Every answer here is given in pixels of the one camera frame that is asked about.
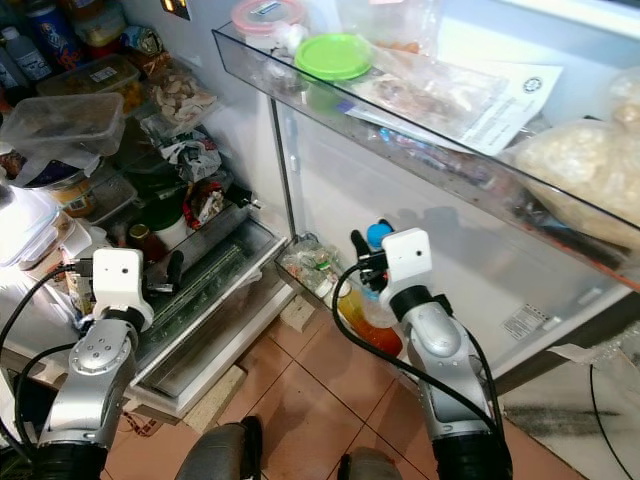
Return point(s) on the blue cap water bottle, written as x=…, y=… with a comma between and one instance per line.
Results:
x=379, y=235

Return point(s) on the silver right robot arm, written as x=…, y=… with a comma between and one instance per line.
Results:
x=445, y=345

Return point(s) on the white fridge door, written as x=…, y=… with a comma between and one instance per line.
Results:
x=480, y=240

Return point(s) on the fridge label sticker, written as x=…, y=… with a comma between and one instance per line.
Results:
x=525, y=322

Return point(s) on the fridge control display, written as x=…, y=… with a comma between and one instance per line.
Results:
x=175, y=8

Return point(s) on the brown glass bottle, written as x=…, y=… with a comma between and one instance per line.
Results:
x=142, y=240

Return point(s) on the clear crisper drawer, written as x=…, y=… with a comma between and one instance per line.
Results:
x=225, y=280

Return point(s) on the green lid jar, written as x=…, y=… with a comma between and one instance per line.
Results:
x=165, y=215

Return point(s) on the bag of small packets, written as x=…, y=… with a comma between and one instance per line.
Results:
x=305, y=265

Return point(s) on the orange juice bottle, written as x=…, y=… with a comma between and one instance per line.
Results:
x=360, y=325

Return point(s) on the red dark snack bag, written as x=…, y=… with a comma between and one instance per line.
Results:
x=205, y=205

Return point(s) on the small clear door shelf bin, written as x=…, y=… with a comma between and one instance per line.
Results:
x=310, y=305

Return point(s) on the white drink carton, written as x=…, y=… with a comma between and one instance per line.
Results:
x=75, y=270

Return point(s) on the grey stone block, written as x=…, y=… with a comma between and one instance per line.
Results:
x=215, y=398
x=298, y=312

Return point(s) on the black white crumpled bag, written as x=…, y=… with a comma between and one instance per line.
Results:
x=190, y=155

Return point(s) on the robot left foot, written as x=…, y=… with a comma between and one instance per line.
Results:
x=220, y=450

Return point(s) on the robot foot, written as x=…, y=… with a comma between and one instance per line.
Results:
x=370, y=468
x=220, y=450

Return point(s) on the clear bag of meat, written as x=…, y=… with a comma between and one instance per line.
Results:
x=430, y=90

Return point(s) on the bag of mushrooms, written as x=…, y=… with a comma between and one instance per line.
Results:
x=180, y=95

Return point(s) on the empty clear plastic container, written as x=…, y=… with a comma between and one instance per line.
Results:
x=60, y=125

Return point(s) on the green lid container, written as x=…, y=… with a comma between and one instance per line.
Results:
x=333, y=55

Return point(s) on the long clear door shelf bin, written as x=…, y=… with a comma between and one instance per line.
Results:
x=260, y=75

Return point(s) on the labelled clear food container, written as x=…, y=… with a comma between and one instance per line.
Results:
x=105, y=78

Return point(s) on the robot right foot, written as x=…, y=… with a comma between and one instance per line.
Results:
x=370, y=468

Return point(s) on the clear bag of food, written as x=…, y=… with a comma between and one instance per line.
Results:
x=390, y=20

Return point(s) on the bag of white grains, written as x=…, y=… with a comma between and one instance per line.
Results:
x=580, y=170

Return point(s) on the pink lid container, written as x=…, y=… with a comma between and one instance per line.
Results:
x=267, y=15

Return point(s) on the yellow jar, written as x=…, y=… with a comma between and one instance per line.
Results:
x=100, y=22

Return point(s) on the white cap plastic bottle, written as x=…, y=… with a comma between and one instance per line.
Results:
x=20, y=55

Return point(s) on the blue printed can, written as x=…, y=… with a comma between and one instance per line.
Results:
x=58, y=30

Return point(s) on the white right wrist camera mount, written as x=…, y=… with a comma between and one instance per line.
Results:
x=408, y=255

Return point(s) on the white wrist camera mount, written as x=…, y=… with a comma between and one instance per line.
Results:
x=408, y=255
x=117, y=280

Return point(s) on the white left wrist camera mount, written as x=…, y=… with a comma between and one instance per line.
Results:
x=117, y=280

